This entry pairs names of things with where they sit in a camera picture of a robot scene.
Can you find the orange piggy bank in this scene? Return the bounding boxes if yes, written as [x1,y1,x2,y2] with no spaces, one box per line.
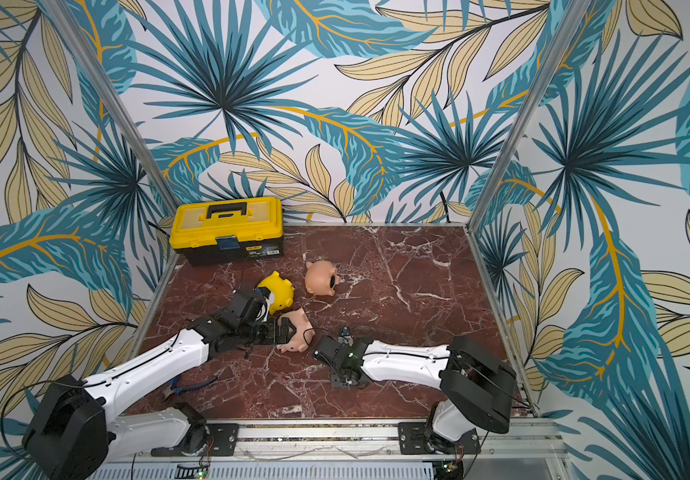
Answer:
[304,260,341,296]

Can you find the yellow piggy bank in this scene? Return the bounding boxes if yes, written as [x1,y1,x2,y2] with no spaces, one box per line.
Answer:
[258,271,295,315]

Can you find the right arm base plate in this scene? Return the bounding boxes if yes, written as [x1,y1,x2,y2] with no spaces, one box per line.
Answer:
[397,421,481,455]

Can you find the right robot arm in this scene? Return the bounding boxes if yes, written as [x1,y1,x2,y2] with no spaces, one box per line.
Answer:
[313,336,517,444]

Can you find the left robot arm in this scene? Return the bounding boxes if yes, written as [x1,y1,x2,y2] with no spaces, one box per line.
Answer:
[22,310,314,479]

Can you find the pink piggy bank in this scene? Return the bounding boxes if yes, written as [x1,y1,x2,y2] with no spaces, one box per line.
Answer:
[276,308,315,353]

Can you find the yellow black toolbox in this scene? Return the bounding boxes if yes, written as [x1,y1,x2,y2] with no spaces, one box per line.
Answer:
[170,197,284,267]

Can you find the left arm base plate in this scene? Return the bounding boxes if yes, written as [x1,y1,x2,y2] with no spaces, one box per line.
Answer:
[203,423,239,458]

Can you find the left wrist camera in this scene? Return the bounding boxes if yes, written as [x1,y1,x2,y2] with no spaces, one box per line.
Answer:
[221,287,274,330]

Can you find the blue handled pliers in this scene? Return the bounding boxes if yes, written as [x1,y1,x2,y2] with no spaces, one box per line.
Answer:
[161,374,220,401]

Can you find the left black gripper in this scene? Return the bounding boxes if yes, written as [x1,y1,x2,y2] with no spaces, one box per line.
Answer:
[238,316,297,346]

